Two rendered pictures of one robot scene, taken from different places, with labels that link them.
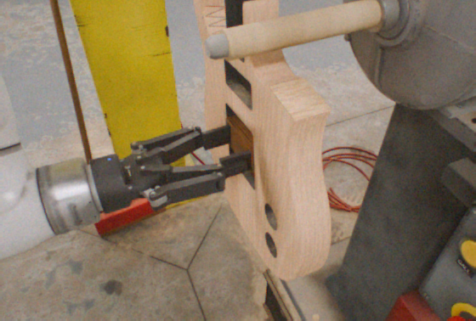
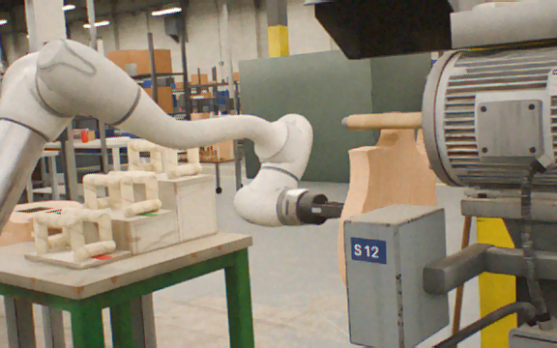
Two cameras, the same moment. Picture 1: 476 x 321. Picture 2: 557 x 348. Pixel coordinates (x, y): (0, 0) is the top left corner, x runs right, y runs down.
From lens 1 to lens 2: 1.30 m
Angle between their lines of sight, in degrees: 66
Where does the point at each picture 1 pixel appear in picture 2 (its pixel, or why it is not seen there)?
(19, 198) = (274, 189)
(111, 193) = (305, 203)
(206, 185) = (337, 210)
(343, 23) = (403, 119)
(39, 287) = not seen: outside the picture
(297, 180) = (351, 193)
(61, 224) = (280, 210)
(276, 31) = (369, 117)
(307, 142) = (360, 171)
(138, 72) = not seen: hidden behind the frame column
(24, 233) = (266, 205)
